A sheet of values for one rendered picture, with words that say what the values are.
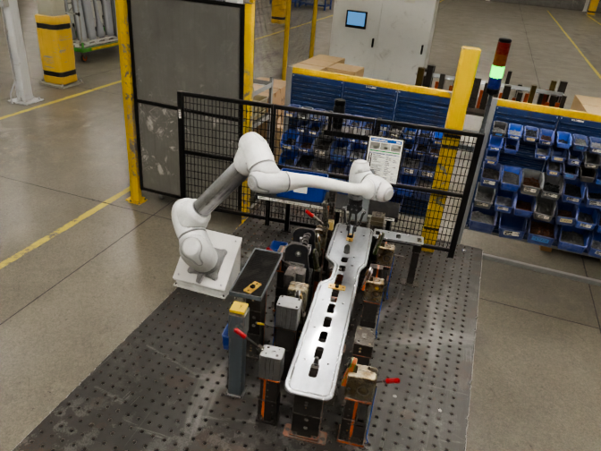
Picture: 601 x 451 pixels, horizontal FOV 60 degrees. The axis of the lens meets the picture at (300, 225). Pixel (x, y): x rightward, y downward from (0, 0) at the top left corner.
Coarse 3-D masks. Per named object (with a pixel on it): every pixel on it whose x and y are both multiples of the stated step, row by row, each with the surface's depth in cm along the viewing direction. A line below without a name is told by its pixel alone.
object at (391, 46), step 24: (336, 0) 842; (360, 0) 830; (384, 0) 820; (408, 0) 807; (432, 0) 796; (336, 24) 858; (360, 24) 843; (384, 24) 834; (408, 24) 822; (432, 24) 818; (336, 48) 875; (360, 48) 862; (384, 48) 850; (408, 48) 837; (384, 72) 866; (408, 72) 853
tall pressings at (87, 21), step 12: (72, 0) 1030; (84, 0) 1055; (96, 0) 1086; (108, 0) 1116; (84, 12) 1066; (96, 12) 1095; (108, 12) 1123; (84, 24) 1094; (96, 24) 1138; (108, 24) 1130; (72, 36) 1071; (84, 36) 1068; (108, 36) 1139
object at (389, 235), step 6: (378, 234) 301; (390, 234) 302; (396, 234) 303; (402, 234) 304; (408, 234) 304; (390, 240) 298; (396, 240) 297; (402, 240) 298; (408, 240) 298; (414, 240) 299
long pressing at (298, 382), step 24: (336, 240) 292; (360, 240) 294; (336, 264) 269; (360, 264) 272; (312, 312) 233; (336, 312) 234; (312, 336) 219; (336, 336) 220; (312, 360) 206; (336, 360) 208; (288, 384) 194; (312, 384) 195
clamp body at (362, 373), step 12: (348, 372) 194; (360, 372) 194; (372, 372) 195; (348, 384) 195; (360, 384) 193; (372, 384) 192; (348, 396) 198; (360, 396) 196; (372, 396) 195; (348, 408) 201; (360, 408) 201; (372, 408) 201; (348, 420) 203; (360, 420) 204; (336, 432) 213; (348, 432) 206; (360, 432) 205; (348, 444) 209; (360, 444) 208
